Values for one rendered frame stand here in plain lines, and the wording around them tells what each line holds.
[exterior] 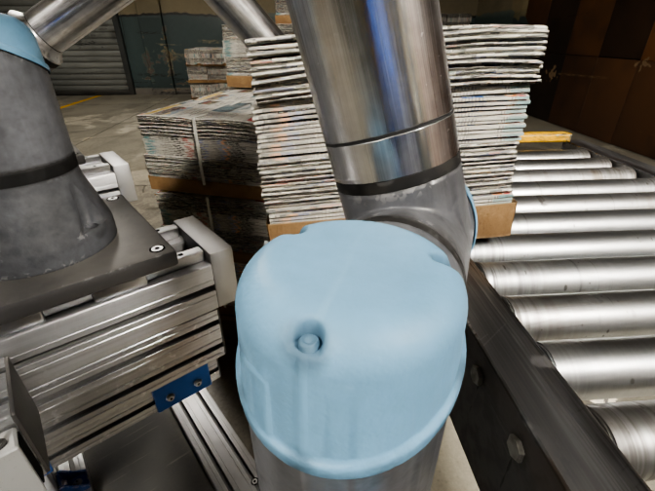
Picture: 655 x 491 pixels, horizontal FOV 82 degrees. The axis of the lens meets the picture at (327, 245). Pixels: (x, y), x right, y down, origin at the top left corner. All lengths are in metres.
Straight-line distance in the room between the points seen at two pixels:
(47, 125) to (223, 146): 0.71
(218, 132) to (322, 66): 0.92
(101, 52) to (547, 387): 8.68
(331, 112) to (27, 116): 0.31
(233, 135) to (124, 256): 0.69
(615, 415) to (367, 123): 0.26
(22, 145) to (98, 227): 0.10
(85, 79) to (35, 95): 8.53
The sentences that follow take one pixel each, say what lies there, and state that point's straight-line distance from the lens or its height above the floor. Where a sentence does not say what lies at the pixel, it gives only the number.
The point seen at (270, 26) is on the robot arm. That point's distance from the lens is 0.87.
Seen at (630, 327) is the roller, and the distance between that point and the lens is 0.47.
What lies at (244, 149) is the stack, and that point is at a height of 0.75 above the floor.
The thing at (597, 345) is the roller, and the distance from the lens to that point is 0.40.
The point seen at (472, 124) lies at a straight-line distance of 0.44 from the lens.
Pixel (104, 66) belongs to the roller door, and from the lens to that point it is 8.79.
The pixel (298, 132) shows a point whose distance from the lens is 0.40.
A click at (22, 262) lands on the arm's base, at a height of 0.84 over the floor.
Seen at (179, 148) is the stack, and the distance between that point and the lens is 1.19.
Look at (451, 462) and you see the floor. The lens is 1.25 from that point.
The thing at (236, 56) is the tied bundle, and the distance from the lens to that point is 1.70.
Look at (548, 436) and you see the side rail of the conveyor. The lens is 0.31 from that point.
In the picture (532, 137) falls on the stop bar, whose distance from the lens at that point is 1.05.
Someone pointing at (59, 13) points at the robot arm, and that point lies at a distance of 1.03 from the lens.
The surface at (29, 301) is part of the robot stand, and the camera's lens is 0.44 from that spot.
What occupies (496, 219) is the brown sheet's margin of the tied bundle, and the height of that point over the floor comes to 0.84.
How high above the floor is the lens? 1.03
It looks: 29 degrees down
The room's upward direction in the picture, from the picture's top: straight up
